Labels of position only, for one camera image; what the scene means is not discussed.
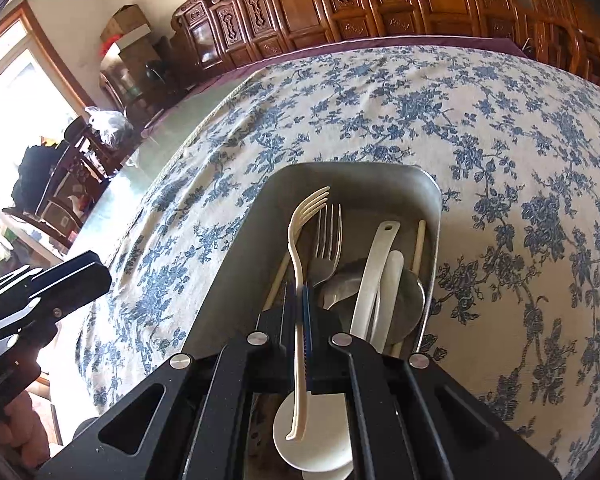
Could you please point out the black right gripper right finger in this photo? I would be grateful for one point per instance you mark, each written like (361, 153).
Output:
(390, 424)

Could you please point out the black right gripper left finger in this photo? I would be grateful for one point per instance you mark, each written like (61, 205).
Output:
(222, 392)

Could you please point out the small white ceramic spoon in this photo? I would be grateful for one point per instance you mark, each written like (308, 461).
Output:
(383, 313)

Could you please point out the large white ceramic spoon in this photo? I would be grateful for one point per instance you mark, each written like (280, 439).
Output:
(326, 443)

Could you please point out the light bamboo chopstick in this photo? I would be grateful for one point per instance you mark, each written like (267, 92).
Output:
(275, 284)
(415, 268)

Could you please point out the silver metal fork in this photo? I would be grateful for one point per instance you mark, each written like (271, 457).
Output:
(327, 245)

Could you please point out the person's left hand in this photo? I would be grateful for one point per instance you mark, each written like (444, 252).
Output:
(25, 432)

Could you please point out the dark wooden chair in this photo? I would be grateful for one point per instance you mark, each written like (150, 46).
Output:
(58, 185)

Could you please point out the blue floral tablecloth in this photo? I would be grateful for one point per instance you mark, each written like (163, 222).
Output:
(485, 168)

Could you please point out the grey rectangular utensil tray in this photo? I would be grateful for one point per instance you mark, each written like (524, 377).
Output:
(364, 194)

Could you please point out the white plastic bag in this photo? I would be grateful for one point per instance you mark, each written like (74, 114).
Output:
(112, 126)

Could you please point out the stacked cardboard boxes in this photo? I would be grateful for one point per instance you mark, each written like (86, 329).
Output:
(126, 26)

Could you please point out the carved wooden long sofa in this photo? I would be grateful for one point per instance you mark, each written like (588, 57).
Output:
(212, 37)

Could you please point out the carved wooden armchair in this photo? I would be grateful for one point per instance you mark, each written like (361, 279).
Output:
(564, 34)

